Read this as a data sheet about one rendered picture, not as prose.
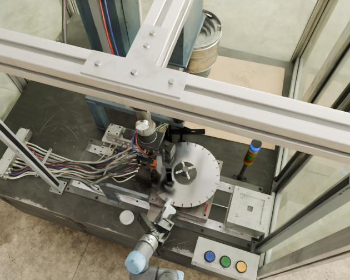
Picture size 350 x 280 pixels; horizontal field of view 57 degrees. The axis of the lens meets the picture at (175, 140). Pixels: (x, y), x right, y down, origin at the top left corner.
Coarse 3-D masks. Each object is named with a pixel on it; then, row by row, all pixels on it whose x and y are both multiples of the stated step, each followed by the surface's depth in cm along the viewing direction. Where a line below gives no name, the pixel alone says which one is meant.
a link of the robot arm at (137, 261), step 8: (136, 248) 125; (144, 248) 126; (152, 248) 128; (128, 256) 123; (136, 256) 122; (144, 256) 124; (128, 264) 122; (136, 264) 120; (144, 264) 123; (136, 272) 122
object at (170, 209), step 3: (168, 201) 144; (165, 204) 143; (168, 204) 143; (168, 207) 143; (171, 207) 143; (168, 210) 142; (171, 210) 142; (174, 210) 142; (165, 213) 142; (168, 213) 142; (171, 213) 142; (174, 213) 142; (165, 216) 141
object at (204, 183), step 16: (176, 144) 159; (192, 144) 159; (160, 160) 155; (176, 160) 155; (192, 160) 155; (208, 160) 155; (160, 176) 152; (208, 176) 152; (176, 192) 148; (192, 192) 148; (208, 192) 148
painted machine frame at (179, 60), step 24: (96, 0) 136; (120, 0) 143; (96, 24) 149; (120, 24) 150; (192, 24) 136; (96, 48) 172; (120, 48) 165; (192, 48) 138; (96, 120) 178; (168, 120) 155
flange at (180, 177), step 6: (186, 162) 154; (174, 168) 152; (180, 168) 152; (192, 168) 152; (174, 174) 151; (180, 174) 151; (192, 174) 151; (180, 180) 150; (186, 180) 150; (192, 180) 150
